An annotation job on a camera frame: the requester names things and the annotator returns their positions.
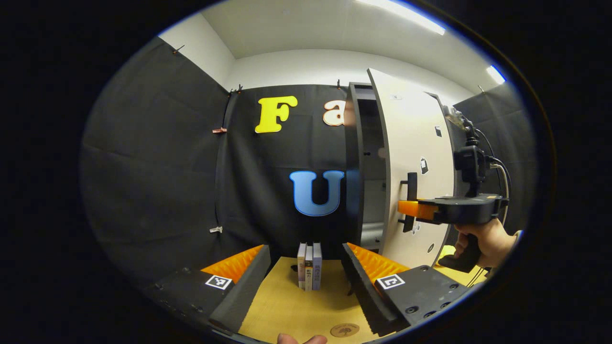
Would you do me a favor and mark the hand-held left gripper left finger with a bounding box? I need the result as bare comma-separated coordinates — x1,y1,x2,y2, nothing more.
143,245,271,335

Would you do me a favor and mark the book with yellow label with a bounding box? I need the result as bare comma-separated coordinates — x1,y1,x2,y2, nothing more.
305,245,314,292

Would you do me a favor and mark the black backdrop cloth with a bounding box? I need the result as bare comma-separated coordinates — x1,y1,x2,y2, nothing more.
79,36,536,287

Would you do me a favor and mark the long ceiling light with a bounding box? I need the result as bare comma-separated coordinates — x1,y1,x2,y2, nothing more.
356,0,446,36

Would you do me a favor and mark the lavender book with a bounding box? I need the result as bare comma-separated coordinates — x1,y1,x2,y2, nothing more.
312,242,323,291

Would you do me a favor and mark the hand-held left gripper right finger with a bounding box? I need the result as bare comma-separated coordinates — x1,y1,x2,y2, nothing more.
341,243,479,337

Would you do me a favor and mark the small ceiling light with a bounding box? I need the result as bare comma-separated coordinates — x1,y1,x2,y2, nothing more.
486,65,507,86

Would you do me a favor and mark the pale spine book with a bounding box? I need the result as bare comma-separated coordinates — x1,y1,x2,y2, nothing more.
297,242,307,290

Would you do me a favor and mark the grey cabinet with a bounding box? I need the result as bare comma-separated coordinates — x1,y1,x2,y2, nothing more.
345,81,389,254

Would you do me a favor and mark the black cable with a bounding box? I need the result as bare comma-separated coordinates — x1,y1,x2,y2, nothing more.
476,128,513,226

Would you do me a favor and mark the beige cabinet door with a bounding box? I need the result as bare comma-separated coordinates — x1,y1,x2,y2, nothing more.
367,68,456,269

